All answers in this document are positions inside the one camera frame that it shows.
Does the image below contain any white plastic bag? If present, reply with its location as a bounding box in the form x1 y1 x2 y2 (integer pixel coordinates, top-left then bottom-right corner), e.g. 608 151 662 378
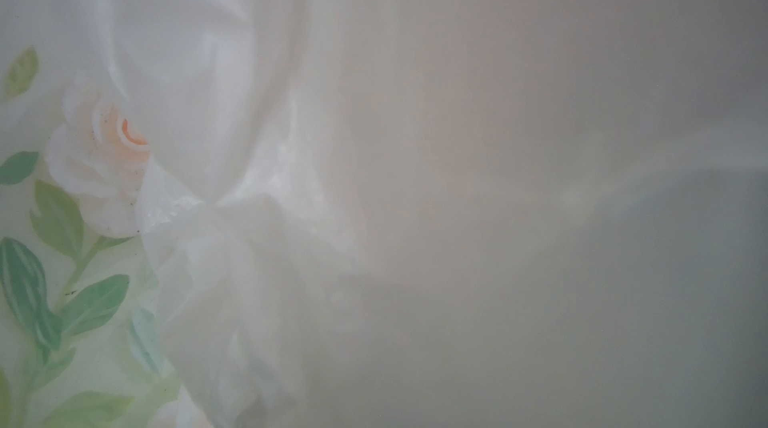
69 0 767 427

